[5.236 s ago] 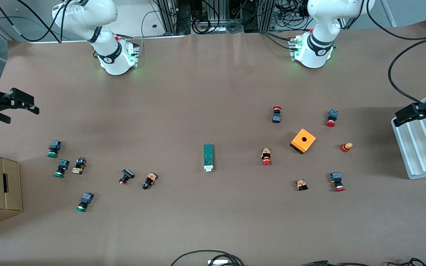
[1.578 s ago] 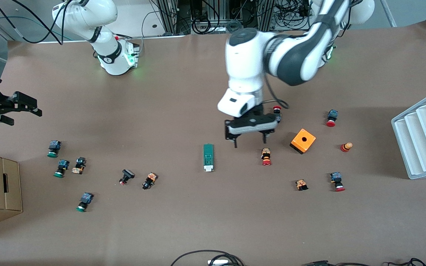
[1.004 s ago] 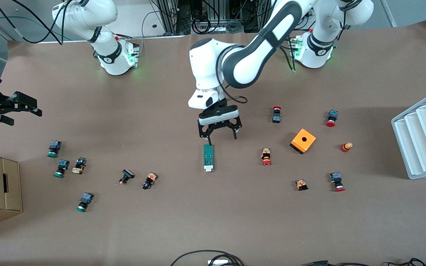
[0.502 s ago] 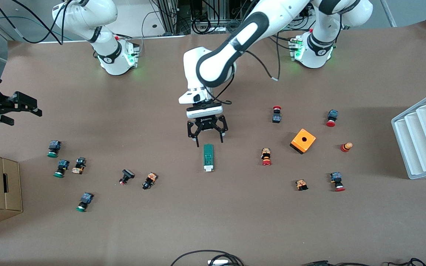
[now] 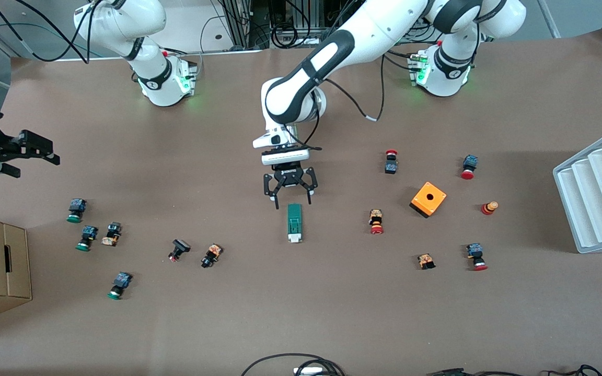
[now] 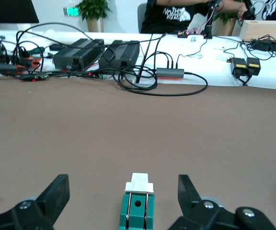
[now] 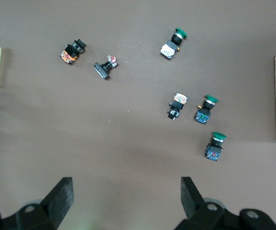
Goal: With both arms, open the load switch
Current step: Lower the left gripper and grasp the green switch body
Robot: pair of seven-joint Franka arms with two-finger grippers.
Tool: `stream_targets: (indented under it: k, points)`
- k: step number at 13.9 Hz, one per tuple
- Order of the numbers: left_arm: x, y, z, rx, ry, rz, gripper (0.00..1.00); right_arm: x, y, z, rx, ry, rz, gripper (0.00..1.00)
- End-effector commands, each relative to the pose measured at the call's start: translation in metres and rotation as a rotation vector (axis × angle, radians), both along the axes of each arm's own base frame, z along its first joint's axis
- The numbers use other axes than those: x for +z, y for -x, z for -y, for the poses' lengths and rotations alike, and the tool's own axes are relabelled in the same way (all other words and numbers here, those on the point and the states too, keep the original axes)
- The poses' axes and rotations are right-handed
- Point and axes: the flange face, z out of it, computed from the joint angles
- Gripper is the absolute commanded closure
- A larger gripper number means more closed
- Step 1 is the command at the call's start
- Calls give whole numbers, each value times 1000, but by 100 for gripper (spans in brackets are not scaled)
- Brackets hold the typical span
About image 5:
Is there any green push button blue block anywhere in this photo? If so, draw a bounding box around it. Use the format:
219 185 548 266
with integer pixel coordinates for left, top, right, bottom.
107 272 133 301
75 225 99 252
66 198 88 224

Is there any black orange push button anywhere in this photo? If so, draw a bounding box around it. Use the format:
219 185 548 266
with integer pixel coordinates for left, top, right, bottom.
200 243 224 269

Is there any black square push button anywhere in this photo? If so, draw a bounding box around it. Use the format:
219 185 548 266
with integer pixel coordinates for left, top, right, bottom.
168 239 191 263

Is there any red push button blue block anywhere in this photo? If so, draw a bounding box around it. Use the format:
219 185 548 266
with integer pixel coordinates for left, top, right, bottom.
460 155 479 180
466 243 489 272

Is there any white ridged tray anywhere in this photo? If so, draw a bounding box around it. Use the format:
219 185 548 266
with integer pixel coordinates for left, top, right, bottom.
552 124 602 254

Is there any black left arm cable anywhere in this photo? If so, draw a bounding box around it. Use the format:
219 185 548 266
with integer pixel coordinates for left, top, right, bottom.
325 50 386 123

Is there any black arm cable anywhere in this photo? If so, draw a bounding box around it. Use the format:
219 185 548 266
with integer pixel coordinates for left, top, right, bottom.
0 0 104 64
325 50 386 123

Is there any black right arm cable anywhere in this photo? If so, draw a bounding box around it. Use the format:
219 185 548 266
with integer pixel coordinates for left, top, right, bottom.
0 0 104 64

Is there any grey frame bar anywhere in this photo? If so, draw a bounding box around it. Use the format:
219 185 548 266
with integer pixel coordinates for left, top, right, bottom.
0 23 22 59
536 0 561 38

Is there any orange button enclosure box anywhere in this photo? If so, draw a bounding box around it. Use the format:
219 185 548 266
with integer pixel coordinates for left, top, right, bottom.
409 181 447 219

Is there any black coiled cable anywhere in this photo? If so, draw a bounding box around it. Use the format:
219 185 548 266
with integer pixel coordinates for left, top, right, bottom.
271 23 297 49

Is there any aluminium profile post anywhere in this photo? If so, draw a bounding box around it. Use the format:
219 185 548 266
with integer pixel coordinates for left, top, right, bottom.
230 0 253 49

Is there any black looped cable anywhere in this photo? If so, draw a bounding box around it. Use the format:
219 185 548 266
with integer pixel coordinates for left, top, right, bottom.
240 354 346 376

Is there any black cable with connector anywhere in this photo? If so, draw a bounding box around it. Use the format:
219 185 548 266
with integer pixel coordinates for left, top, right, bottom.
426 368 524 376

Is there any thin black curled cable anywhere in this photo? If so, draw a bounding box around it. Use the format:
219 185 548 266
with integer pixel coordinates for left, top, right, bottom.
541 364 602 376

